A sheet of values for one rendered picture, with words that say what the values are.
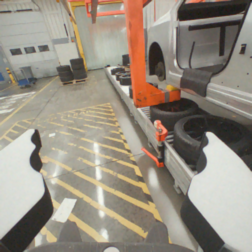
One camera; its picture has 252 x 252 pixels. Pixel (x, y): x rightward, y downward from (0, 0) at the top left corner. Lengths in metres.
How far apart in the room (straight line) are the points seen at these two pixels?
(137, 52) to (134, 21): 0.29
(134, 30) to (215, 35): 1.11
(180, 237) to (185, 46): 2.03
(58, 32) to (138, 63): 10.89
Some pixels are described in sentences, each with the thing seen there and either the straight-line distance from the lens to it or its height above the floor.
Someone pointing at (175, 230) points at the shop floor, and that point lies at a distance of 1.42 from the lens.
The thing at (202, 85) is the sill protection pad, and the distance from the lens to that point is 1.56.
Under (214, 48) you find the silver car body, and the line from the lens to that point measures 2.43.
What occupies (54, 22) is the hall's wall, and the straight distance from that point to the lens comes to 12.55.
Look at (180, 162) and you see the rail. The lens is 1.30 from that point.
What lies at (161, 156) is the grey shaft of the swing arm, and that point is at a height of 0.20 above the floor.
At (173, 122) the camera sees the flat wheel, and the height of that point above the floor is 0.40.
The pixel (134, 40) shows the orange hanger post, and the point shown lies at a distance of 1.82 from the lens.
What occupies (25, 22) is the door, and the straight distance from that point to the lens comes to 12.87.
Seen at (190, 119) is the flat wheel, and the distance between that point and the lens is 1.72.
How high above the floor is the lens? 1.29
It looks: 30 degrees down
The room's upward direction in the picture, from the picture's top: 8 degrees counter-clockwise
